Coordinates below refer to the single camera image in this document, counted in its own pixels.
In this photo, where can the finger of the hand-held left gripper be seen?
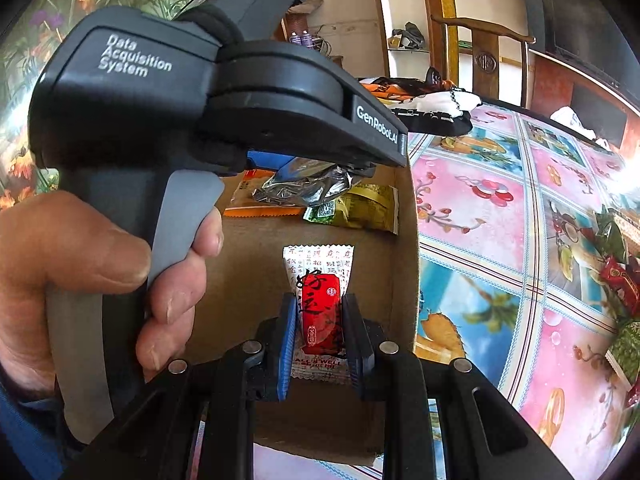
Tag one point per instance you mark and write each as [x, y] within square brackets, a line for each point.
[267, 160]

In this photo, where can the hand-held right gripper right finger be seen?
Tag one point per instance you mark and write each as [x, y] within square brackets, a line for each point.
[351, 350]

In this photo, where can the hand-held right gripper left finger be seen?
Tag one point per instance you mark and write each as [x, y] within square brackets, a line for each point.
[284, 355]

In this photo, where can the silver foil snack packet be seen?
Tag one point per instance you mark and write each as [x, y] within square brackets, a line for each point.
[305, 185]

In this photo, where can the red white candy packet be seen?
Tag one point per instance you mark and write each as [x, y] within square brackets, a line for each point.
[320, 310]

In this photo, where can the cardboard box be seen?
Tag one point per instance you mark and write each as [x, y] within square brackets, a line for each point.
[240, 285]

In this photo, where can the person's left forearm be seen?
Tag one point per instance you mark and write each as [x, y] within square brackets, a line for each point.
[20, 440]

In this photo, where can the person's left hand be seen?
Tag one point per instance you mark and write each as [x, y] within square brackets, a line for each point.
[75, 240]

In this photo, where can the orange snack packet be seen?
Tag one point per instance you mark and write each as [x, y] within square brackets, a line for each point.
[250, 195]

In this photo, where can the yellow-green snack packet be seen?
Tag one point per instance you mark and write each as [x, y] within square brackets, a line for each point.
[360, 210]

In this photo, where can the purple spray can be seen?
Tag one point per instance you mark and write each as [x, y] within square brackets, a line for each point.
[294, 38]
[306, 39]

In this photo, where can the orange black printed cloth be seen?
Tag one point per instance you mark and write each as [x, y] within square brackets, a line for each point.
[395, 89]

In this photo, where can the printed floral tablecloth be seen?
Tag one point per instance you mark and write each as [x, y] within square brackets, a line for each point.
[475, 240]

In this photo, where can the white black cloth bag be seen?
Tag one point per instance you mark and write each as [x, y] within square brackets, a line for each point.
[440, 110]

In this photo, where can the dark cloth bundle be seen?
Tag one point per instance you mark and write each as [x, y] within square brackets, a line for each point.
[407, 37]

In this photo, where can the wooden armchair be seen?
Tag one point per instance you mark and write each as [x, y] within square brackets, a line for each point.
[485, 60]

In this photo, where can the small green snack packet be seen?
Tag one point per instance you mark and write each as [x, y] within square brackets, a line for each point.
[627, 350]

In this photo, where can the green foil snack packet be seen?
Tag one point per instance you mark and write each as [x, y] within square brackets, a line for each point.
[612, 240]

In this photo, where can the red-brown television cabinet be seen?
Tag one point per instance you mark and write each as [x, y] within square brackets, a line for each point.
[550, 85]

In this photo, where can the white plastic bag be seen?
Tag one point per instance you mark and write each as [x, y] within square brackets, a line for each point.
[570, 119]

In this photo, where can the black flat television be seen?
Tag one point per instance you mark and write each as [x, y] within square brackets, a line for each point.
[575, 20]

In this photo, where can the floral wall poster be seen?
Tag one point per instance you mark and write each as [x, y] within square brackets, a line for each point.
[75, 0]

